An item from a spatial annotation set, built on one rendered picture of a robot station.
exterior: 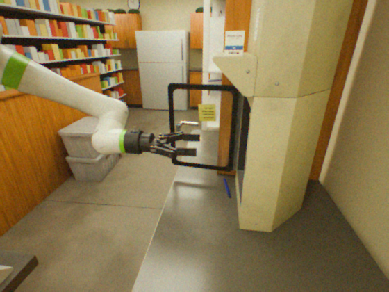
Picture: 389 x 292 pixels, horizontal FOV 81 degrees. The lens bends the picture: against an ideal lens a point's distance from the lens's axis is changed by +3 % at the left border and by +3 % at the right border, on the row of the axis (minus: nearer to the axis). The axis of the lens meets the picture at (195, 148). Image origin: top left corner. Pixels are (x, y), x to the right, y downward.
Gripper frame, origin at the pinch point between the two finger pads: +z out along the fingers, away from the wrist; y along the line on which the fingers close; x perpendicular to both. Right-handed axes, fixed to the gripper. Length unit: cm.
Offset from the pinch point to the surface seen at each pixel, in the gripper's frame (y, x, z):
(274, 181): -14.6, 5.2, 26.4
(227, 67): -14.4, -28.5, 10.0
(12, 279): -40, 26, -47
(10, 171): 80, 70, -177
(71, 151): 142, 79, -160
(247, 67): -14.5, -28.5, 15.1
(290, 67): -14.5, -28.5, 25.7
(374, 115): 5, -12, 61
